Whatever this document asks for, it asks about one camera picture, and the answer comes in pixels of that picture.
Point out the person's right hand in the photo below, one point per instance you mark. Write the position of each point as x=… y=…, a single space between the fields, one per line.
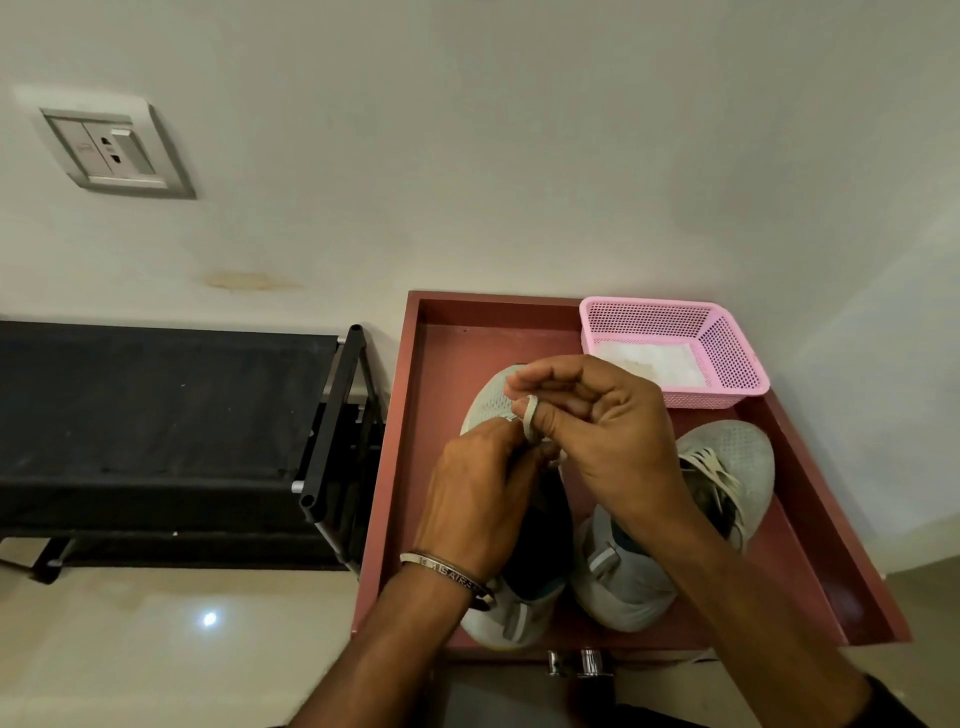
x=622 y=450

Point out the person's left hand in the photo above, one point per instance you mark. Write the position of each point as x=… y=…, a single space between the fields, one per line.
x=480 y=502

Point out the white wipe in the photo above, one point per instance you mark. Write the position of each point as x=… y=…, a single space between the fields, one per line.
x=641 y=369

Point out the grey sneaker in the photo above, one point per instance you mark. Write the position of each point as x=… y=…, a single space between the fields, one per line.
x=742 y=450
x=487 y=397

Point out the reddish-brown side table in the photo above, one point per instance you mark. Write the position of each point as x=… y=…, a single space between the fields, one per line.
x=442 y=352

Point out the black shoe rack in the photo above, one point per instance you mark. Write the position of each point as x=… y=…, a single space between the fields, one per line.
x=157 y=397

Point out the person's left forearm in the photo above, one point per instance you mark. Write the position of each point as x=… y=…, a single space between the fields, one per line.
x=382 y=652

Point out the stack of white wipes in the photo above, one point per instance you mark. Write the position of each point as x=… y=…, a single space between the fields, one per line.
x=675 y=360

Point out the pink plastic basket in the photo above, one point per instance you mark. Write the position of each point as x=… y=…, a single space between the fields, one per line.
x=652 y=315

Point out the white wall socket plate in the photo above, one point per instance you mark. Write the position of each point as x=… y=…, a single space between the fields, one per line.
x=105 y=146

